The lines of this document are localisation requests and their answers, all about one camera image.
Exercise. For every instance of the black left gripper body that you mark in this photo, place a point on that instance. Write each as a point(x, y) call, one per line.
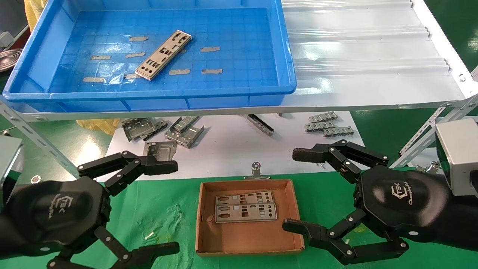
point(56, 213)

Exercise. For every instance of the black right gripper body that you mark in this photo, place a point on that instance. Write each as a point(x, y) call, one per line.
point(399, 201)

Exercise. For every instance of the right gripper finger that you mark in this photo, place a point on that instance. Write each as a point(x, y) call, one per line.
point(310, 154)
point(298, 226)

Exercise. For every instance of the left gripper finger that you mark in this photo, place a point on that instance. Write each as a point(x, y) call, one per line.
point(149, 254)
point(149, 166)

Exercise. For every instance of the metal I/O shield plate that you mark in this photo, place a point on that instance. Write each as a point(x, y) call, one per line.
point(246, 213)
point(164, 54)
point(244, 197)

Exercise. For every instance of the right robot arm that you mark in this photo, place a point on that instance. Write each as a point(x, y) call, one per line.
point(463, 220)

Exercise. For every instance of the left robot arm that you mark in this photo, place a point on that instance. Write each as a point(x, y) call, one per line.
point(9, 243)

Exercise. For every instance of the brown cardboard box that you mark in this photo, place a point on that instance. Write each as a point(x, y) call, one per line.
point(242, 235)

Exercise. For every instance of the blue plastic tray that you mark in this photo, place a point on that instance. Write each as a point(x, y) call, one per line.
point(242, 56)

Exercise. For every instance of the small grey box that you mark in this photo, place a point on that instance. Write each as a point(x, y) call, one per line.
point(4, 39)

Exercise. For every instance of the small notched metal strip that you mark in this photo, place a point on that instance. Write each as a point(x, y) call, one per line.
point(323, 117)
point(338, 131)
point(319, 126)

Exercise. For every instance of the green cloth mat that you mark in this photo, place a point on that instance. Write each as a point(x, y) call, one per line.
point(168, 209)

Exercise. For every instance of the long narrow metal strip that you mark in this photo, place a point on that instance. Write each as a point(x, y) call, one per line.
point(261, 126)

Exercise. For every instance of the slotted steel angle brace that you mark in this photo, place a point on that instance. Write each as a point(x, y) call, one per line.
point(422, 134)
point(33, 136)

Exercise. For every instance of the white board sheet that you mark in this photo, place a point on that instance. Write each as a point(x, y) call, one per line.
point(231, 149)

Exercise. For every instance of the white corrugated metal shelf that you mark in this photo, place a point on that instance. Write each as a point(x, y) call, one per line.
point(354, 56)

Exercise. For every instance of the round ribbed metal disc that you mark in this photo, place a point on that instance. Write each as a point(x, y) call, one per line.
point(9, 59)

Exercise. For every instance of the yellow woven bag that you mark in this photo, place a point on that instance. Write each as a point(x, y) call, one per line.
point(30, 7)

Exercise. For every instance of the stamped metal bracket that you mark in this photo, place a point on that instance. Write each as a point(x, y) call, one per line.
point(186, 138)
point(160, 149)
point(136, 129)

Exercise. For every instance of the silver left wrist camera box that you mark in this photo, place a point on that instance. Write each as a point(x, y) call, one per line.
point(9, 164)

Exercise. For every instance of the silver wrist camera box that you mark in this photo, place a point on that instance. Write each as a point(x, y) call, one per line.
point(9, 164)
point(459, 157)

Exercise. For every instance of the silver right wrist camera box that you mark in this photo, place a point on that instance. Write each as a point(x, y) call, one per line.
point(459, 157)

